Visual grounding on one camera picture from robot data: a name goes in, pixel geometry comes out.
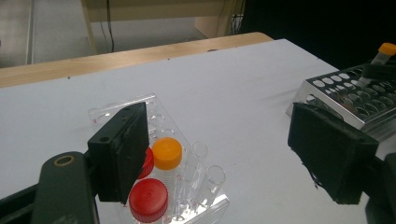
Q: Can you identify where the red-capped plastic tube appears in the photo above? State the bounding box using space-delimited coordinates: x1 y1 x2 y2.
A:
128 177 170 224
136 146 155 181

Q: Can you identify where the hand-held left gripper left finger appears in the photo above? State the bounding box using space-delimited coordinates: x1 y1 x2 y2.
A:
87 102 150 204

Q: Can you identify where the clear plastic tube rack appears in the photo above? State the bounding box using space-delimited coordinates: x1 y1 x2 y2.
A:
88 92 232 224

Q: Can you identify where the black hanging cable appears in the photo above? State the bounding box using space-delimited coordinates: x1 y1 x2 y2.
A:
105 0 115 53

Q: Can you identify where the metal test tube rack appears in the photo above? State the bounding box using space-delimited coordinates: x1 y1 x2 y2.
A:
285 63 396 142

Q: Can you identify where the orange-capped plastic tube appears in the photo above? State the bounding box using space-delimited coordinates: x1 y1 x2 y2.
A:
151 136 184 203
355 42 396 91

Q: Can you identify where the clear glass test tube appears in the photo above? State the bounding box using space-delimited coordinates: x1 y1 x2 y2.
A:
182 141 209 203
197 164 227 211

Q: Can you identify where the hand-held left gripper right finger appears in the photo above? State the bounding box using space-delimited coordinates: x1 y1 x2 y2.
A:
288 102 379 204

